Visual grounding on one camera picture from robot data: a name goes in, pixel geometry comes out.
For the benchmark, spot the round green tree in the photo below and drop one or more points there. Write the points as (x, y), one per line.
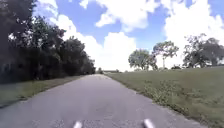
(141, 59)

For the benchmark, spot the grey asphalt path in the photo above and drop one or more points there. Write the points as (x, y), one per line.
(96, 100)

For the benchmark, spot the tall thin tree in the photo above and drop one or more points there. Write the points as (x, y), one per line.
(165, 49)

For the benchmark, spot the robot's own part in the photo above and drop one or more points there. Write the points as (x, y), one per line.
(148, 123)
(77, 125)

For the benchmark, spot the grass field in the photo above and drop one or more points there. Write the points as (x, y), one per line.
(180, 86)

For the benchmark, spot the row of dark trees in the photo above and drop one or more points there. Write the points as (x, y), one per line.
(36, 50)

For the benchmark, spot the large dark tree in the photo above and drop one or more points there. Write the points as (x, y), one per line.
(201, 51)

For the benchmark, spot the grass strip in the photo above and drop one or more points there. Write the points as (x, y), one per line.
(23, 89)

